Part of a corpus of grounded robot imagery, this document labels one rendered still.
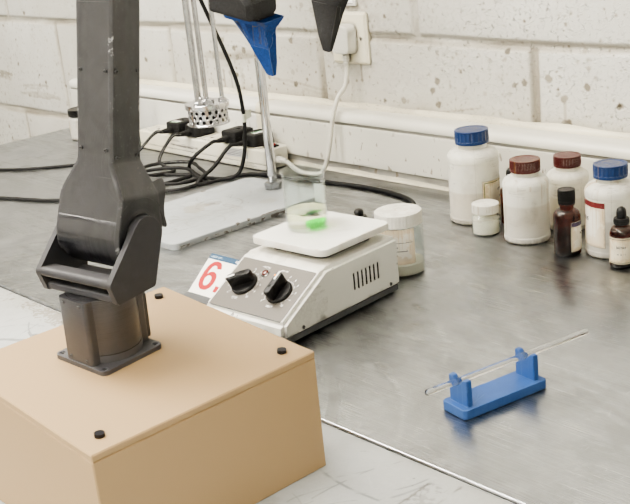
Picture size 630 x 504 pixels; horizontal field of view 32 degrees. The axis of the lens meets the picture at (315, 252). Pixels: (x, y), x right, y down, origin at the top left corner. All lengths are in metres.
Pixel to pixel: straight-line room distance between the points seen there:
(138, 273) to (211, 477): 0.17
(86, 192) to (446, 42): 0.93
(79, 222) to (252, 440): 0.22
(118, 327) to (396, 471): 0.26
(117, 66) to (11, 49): 2.00
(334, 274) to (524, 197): 0.32
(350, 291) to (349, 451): 0.32
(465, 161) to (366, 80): 0.38
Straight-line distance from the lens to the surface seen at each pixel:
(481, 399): 1.04
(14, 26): 2.85
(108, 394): 0.90
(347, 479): 0.95
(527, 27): 1.63
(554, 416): 1.03
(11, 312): 1.45
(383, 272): 1.31
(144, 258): 0.91
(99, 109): 0.91
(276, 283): 1.22
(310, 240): 1.27
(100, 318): 0.92
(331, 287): 1.24
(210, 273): 1.40
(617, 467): 0.96
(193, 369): 0.92
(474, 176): 1.54
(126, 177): 0.91
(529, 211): 1.46
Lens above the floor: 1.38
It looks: 18 degrees down
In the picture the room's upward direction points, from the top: 6 degrees counter-clockwise
